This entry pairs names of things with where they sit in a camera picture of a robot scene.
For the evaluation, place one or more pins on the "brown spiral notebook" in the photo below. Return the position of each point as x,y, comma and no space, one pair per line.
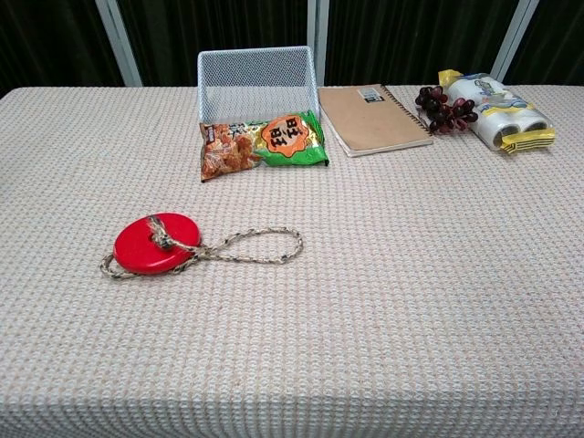
369,121

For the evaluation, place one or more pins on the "beige woven tablecloth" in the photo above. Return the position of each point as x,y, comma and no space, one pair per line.
292,319

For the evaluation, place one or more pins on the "plastic bag rolls pack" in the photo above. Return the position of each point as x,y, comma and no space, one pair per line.
497,109

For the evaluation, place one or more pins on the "dark green curtain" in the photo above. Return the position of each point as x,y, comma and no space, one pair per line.
219,27

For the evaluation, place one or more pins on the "orange green snack bag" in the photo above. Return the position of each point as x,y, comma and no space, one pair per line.
274,143

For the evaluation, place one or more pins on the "grey metal frame post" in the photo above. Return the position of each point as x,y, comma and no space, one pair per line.
514,38
318,36
119,41

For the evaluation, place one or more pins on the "dark purple artificial grapes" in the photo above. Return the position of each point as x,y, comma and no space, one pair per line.
440,109

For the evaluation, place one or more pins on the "white mesh metal basket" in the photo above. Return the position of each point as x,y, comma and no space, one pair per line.
255,86

